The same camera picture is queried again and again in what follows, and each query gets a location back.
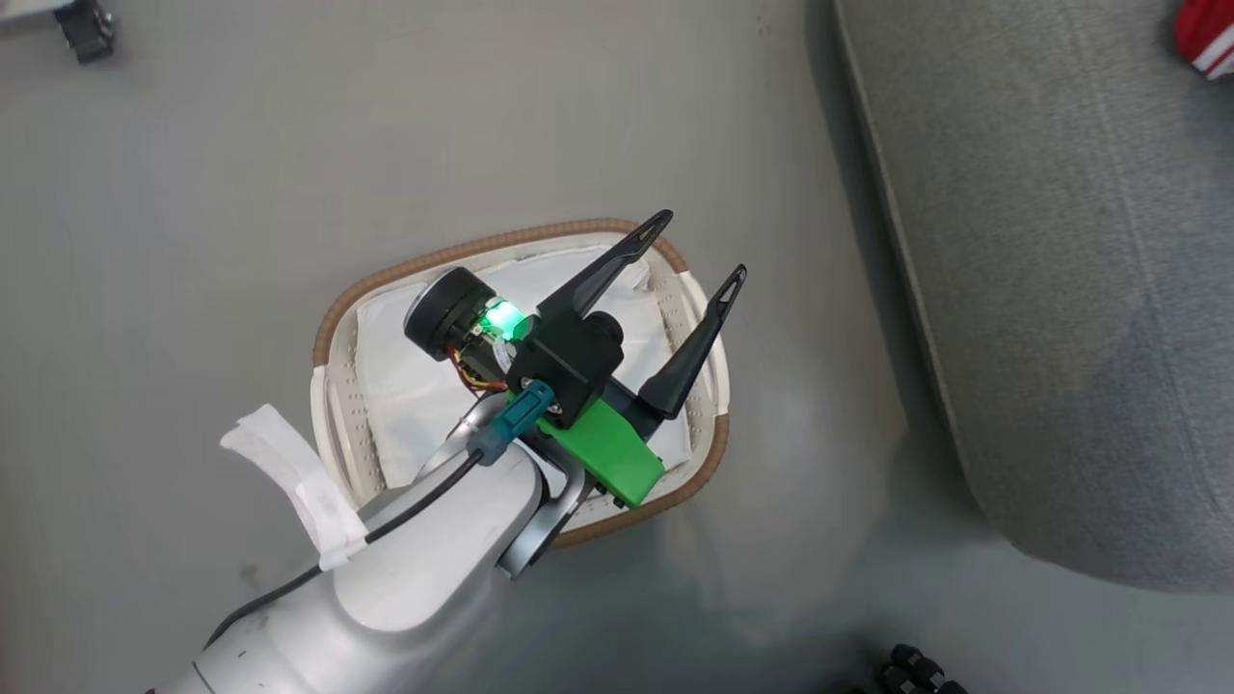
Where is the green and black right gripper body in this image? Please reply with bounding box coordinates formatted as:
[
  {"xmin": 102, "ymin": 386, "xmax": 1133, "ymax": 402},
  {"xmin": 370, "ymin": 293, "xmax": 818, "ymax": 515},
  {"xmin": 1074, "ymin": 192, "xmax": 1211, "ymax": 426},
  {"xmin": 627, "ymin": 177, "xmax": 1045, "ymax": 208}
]
[{"xmin": 404, "ymin": 267, "xmax": 667, "ymax": 510}]

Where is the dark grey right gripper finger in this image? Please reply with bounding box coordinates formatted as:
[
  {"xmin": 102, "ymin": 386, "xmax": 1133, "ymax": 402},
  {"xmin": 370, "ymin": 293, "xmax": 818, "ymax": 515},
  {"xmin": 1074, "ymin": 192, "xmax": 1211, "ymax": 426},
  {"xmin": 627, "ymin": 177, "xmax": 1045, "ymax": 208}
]
[
  {"xmin": 636, "ymin": 265, "xmax": 748, "ymax": 421},
  {"xmin": 536, "ymin": 209, "xmax": 675, "ymax": 321}
]

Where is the red white cloth item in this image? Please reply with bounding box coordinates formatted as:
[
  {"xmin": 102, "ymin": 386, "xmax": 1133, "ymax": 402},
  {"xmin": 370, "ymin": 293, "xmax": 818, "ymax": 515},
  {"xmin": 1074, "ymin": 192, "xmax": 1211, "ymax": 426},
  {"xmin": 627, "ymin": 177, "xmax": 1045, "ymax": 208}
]
[{"xmin": 1174, "ymin": 0, "xmax": 1234, "ymax": 81}]

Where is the grey fabric sofa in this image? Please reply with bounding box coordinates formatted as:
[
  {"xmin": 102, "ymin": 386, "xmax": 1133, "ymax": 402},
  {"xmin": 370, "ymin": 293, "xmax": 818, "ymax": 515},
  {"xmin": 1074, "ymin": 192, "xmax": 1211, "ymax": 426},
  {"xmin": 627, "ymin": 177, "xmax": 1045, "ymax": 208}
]
[{"xmin": 834, "ymin": 0, "xmax": 1234, "ymax": 594}]

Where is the white laundry basket brown rim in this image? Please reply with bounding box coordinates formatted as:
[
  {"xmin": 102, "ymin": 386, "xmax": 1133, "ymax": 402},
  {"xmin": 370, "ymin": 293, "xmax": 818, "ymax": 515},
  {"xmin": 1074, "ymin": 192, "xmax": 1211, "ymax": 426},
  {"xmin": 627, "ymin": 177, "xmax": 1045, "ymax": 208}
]
[{"xmin": 310, "ymin": 218, "xmax": 731, "ymax": 550}]

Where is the white tape tag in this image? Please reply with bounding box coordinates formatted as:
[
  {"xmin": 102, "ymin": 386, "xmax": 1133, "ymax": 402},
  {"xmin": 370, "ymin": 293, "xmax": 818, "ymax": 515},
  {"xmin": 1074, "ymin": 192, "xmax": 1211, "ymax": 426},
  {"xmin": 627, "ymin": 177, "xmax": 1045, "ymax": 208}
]
[{"xmin": 220, "ymin": 403, "xmax": 369, "ymax": 572}]

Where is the black caster wheel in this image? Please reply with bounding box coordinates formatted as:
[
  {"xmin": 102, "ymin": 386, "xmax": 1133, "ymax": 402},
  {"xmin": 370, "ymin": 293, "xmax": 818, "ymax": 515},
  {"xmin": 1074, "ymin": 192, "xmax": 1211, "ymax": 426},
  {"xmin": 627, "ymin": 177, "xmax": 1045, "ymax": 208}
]
[{"xmin": 53, "ymin": 0, "xmax": 118, "ymax": 67}]

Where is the black cable with teal connector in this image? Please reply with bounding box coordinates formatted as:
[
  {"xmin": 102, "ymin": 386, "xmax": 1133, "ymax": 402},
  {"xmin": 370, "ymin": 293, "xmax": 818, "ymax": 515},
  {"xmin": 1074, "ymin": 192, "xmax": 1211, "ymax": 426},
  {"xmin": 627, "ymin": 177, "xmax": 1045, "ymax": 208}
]
[{"xmin": 205, "ymin": 379, "xmax": 557, "ymax": 649}]

